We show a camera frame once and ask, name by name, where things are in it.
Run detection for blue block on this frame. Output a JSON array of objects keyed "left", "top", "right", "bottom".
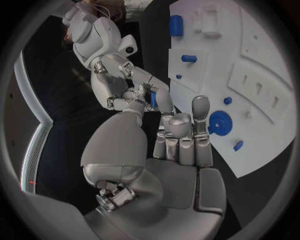
[{"left": 232, "top": 140, "right": 245, "bottom": 152}]

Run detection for large blue cylinder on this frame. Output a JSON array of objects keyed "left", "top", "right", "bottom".
[{"left": 168, "top": 14, "right": 185, "bottom": 37}]

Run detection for white task board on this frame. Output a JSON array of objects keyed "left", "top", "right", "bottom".
[{"left": 166, "top": 0, "right": 297, "bottom": 179}]

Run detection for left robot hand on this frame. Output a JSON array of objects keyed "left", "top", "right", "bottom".
[{"left": 80, "top": 88, "right": 229, "bottom": 240}]

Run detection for blue gear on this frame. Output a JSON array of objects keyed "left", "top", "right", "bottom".
[{"left": 206, "top": 110, "right": 234, "bottom": 136}]

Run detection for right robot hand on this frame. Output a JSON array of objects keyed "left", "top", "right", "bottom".
[{"left": 90, "top": 53, "right": 176, "bottom": 112}]

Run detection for blue short cylinder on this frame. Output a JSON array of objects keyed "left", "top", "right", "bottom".
[{"left": 150, "top": 91, "right": 159, "bottom": 108}]

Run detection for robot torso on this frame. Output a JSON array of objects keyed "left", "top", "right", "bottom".
[{"left": 4, "top": 49, "right": 55, "bottom": 194}]

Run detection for white cable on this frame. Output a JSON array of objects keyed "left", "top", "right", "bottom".
[{"left": 91, "top": 2, "right": 113, "bottom": 20}]

